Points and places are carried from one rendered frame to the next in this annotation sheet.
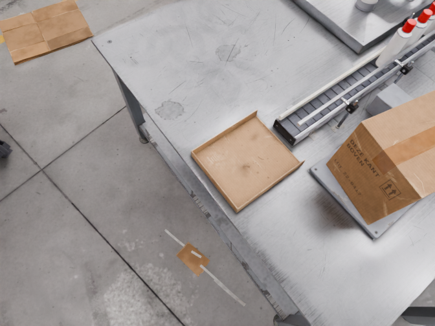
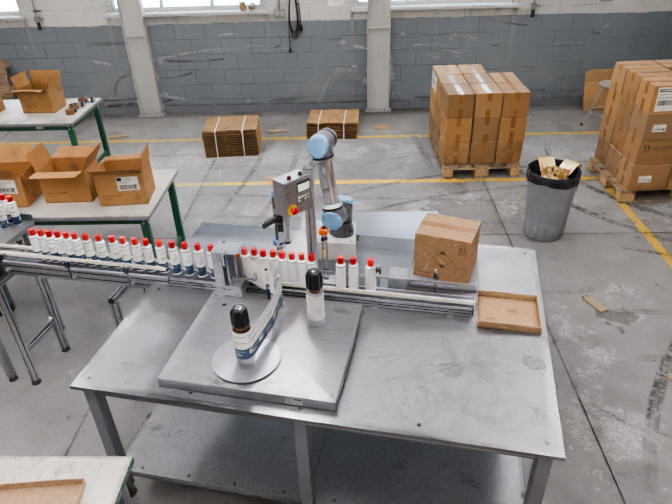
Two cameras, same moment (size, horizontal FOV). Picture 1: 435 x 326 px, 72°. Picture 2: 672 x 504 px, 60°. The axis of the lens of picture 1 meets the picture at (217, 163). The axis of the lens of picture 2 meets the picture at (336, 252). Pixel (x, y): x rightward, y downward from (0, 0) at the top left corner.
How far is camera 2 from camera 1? 293 cm
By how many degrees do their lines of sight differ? 74
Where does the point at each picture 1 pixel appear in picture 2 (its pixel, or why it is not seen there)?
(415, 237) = not seen: hidden behind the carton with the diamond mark
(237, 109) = (485, 335)
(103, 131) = not seen: outside the picture
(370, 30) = (342, 307)
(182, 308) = (574, 408)
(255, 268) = not seen: hidden behind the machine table
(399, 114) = (451, 236)
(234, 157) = (514, 318)
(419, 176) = (473, 224)
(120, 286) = (622, 454)
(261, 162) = (499, 307)
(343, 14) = (341, 325)
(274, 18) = (381, 367)
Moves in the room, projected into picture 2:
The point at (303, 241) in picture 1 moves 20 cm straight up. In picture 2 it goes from (512, 277) to (517, 246)
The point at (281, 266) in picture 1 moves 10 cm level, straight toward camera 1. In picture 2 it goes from (532, 277) to (551, 281)
